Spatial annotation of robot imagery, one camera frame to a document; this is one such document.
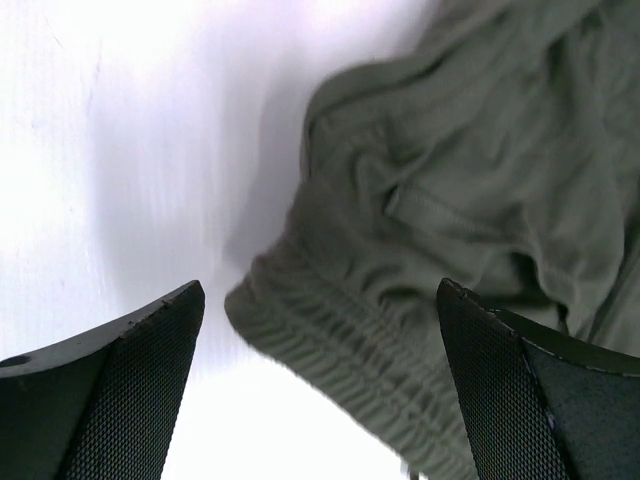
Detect olive green shorts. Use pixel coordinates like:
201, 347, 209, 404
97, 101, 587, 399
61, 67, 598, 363
225, 1, 639, 479

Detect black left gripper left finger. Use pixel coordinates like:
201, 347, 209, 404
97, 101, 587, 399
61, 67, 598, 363
1, 281, 205, 480

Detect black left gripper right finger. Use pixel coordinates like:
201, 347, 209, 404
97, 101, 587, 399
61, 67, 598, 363
437, 279, 639, 479

